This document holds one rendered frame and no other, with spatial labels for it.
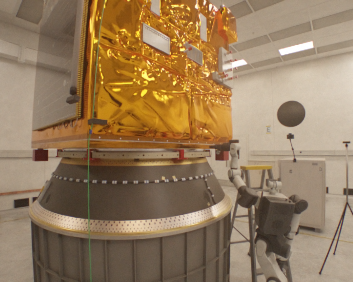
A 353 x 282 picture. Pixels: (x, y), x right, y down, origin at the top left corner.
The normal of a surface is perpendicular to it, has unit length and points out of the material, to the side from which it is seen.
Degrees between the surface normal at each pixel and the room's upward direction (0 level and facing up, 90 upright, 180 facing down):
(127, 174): 62
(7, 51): 90
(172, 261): 90
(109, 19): 95
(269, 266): 90
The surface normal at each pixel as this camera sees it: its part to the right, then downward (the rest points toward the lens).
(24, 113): 0.77, -0.03
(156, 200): 0.29, -0.51
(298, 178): -0.64, -0.04
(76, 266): -0.24, -0.04
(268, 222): -0.11, 0.31
